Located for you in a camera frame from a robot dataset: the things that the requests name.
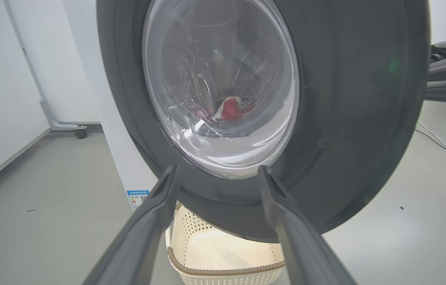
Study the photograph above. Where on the red and white garment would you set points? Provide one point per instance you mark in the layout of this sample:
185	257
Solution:
232	111

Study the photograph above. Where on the blue energy label sticker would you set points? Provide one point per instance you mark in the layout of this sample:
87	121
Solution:
137	198

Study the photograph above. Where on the white partition stand with caster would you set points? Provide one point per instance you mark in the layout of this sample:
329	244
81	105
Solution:
62	126

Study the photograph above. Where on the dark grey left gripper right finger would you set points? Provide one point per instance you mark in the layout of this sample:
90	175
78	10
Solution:
302	245

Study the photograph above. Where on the dark grey washing machine door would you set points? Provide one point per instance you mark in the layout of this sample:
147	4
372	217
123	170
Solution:
345	118

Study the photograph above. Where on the white washing machine body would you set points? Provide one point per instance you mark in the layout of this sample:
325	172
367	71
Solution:
128	166

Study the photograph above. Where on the cream perforated laundry basket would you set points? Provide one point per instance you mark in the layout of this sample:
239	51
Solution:
222	253

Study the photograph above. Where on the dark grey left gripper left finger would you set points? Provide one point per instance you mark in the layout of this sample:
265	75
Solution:
139	237

